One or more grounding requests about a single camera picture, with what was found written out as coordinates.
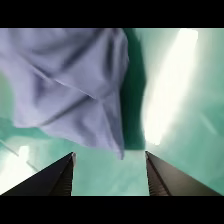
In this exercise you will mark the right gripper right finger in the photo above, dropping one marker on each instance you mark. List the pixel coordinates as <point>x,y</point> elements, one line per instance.
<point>166,181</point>

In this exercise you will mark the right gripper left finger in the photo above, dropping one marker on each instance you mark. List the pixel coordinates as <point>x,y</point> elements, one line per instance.
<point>55,178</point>

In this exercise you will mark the lavender T-shirt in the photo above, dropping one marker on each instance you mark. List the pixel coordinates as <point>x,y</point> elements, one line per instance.
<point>66,86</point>

